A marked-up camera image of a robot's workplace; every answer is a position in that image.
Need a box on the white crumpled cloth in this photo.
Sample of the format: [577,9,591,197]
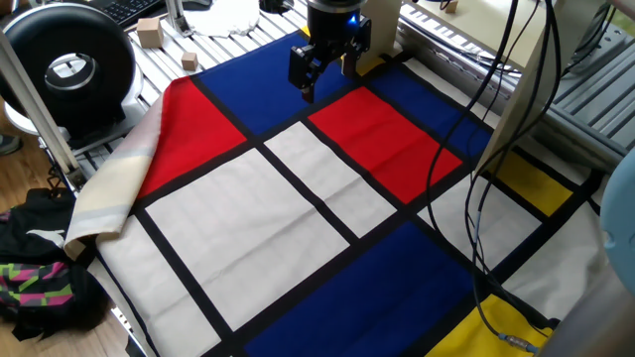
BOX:
[183,0,262,40]

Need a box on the black round object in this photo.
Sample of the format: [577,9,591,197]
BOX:
[257,0,297,15]

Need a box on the black ring-shaped device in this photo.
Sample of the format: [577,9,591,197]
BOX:
[0,2,145,143]

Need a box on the black pink green backpack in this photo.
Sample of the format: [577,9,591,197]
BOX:
[0,186,113,343]

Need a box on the Mondrian colour block tablecloth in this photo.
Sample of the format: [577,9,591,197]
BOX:
[63,27,611,357]

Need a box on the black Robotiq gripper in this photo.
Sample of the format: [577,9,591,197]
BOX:
[288,0,373,104]

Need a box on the thick black cable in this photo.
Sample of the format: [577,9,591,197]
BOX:
[463,0,565,328]

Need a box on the black cable with metal connector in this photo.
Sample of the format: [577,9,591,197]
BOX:
[426,0,542,356]

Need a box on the grey shoe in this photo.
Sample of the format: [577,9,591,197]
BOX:
[0,133,24,158]

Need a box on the short aluminium bracket post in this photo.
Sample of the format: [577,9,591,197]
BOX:
[163,0,194,39]

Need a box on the grey ribbed metal platform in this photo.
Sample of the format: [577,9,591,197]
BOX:
[540,24,635,175]

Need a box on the aluminium frame bar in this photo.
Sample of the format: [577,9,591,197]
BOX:
[0,29,88,192]

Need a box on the large wooden cube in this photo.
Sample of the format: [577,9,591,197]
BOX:
[136,17,165,50]

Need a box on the black computer keyboard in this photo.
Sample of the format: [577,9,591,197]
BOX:
[81,0,165,29]

